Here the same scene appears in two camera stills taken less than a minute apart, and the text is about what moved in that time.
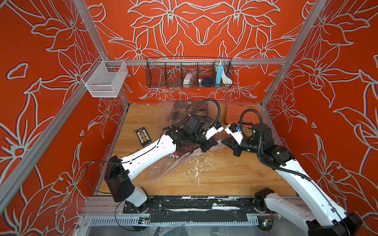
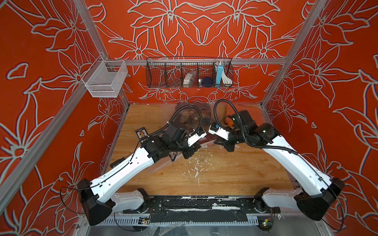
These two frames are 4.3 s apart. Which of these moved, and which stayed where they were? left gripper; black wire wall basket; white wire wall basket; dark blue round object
Moved: left gripper
Stayed: dark blue round object; black wire wall basket; white wire wall basket
